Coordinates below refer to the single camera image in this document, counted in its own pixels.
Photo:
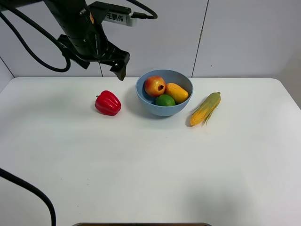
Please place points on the green lime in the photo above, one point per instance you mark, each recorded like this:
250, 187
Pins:
165, 100

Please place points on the red bell pepper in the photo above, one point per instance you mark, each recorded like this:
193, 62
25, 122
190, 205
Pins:
107, 103

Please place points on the yellow corn cob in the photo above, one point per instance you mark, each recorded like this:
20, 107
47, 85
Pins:
203, 113

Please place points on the blue plastic bowl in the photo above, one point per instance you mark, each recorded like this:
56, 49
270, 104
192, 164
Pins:
164, 92

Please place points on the labelled left wrist camera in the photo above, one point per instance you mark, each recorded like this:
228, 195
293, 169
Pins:
112, 13

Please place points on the yellow mango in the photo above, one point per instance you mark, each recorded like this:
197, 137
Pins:
176, 92

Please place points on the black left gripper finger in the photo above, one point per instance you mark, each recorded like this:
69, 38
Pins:
119, 68
80, 62

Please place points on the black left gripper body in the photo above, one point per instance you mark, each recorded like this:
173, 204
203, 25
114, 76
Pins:
82, 25

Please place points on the red pomegranate fruit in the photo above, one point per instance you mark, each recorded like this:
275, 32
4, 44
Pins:
154, 86

